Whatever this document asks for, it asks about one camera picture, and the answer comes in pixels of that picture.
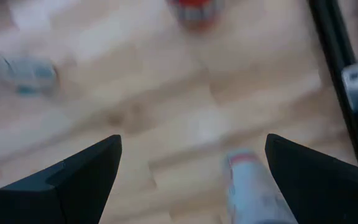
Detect silver blue Red Bull can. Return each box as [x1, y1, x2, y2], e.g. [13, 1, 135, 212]
[0, 51, 58, 96]

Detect white Celsius can silver lid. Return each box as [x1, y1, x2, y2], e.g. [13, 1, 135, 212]
[221, 148, 298, 224]

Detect red soda can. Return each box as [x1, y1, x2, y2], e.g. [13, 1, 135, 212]
[166, 0, 225, 34]

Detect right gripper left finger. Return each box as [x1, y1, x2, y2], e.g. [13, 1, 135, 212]
[0, 134, 123, 224]

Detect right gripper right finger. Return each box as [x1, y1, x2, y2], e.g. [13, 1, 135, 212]
[265, 133, 358, 224]

